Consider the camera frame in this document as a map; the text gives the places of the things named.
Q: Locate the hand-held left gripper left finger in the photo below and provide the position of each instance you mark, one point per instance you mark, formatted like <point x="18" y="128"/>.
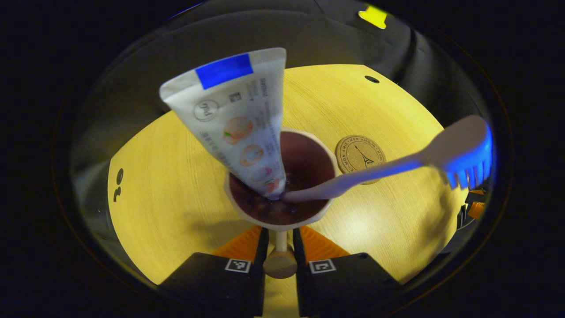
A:
<point x="261" y="265"/>

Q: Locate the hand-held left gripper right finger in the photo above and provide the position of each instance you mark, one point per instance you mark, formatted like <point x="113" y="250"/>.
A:
<point x="300" y="265"/>

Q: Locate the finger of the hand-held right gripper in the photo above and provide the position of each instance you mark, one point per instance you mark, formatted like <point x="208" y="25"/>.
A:
<point x="476" y="210"/>

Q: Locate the white toothbrush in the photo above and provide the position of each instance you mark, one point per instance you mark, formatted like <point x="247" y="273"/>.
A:
<point x="454" y="145"/>

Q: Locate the round cork coaster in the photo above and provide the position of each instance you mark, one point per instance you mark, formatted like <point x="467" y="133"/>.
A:
<point x="359" y="157"/>

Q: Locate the white toothpaste tube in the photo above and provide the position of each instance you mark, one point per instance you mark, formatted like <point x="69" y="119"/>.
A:
<point x="229" y="106"/>

